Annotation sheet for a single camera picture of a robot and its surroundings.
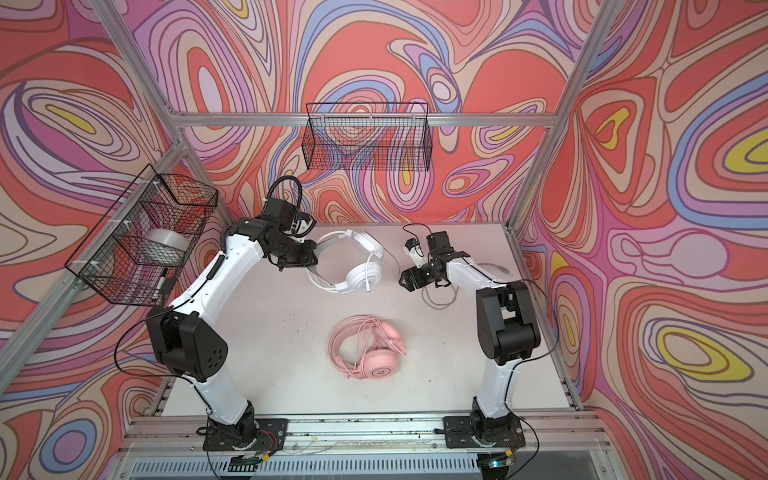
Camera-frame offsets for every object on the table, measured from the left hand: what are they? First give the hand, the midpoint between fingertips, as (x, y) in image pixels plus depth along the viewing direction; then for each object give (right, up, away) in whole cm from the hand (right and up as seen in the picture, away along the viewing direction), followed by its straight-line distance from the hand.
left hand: (319, 257), depth 84 cm
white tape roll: (-34, +3, -13) cm, 37 cm away
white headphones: (+14, -5, -12) cm, 19 cm away
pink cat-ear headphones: (+18, -27, -5) cm, 33 cm away
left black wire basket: (-44, +2, -10) cm, 46 cm away
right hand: (+28, -8, +13) cm, 32 cm away
